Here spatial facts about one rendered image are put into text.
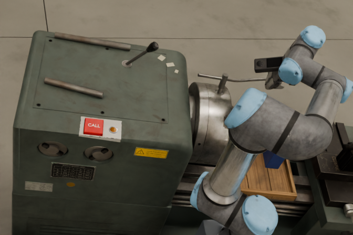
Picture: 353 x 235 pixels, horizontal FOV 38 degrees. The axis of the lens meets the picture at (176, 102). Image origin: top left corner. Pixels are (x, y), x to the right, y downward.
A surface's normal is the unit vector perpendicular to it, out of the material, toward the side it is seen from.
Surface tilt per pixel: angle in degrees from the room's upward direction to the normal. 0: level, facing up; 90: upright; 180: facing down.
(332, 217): 0
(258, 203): 7
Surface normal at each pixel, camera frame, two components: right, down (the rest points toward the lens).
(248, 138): -0.43, 0.67
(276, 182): 0.23, -0.65
